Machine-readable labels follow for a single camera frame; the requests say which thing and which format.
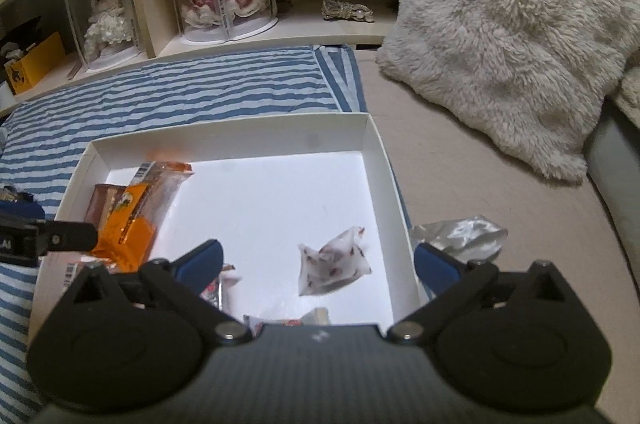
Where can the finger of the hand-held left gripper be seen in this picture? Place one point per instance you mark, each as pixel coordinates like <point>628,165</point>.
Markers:
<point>70,236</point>
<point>22,207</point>

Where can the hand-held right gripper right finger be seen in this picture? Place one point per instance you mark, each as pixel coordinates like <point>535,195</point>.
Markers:
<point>436,265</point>

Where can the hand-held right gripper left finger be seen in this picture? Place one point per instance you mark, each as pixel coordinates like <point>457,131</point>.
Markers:
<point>200,261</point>

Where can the white snack packet with barcode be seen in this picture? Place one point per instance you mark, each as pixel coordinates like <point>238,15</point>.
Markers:
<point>75,273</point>

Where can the brown snack packet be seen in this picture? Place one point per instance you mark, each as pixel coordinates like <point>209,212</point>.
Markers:
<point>104,199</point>

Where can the orange snack packet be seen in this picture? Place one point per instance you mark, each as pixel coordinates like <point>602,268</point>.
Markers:
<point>132,216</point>

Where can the white red-dotted snack packet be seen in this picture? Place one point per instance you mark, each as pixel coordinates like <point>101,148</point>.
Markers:
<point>334,264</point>

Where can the white cardboard box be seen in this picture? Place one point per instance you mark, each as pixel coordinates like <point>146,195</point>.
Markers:
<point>280,184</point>

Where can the crumpled silver wrapper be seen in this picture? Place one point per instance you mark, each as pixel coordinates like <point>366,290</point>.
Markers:
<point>462,234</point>

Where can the yellow cardboard box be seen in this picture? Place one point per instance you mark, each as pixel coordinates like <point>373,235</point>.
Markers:
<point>31,65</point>

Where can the black bag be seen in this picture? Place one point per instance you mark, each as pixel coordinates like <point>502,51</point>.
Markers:
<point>20,35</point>

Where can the blue striped blanket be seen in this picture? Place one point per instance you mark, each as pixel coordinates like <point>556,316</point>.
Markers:
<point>175,89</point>

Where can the white doll display case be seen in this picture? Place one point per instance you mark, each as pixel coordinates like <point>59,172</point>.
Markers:
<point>102,24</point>

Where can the grey pillow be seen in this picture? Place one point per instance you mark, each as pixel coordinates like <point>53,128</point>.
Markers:
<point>617,174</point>

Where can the white fluffy cushion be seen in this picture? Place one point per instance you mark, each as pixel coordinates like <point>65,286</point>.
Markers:
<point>500,29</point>

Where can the beaded ornament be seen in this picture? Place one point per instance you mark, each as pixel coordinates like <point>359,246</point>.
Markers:
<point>346,10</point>

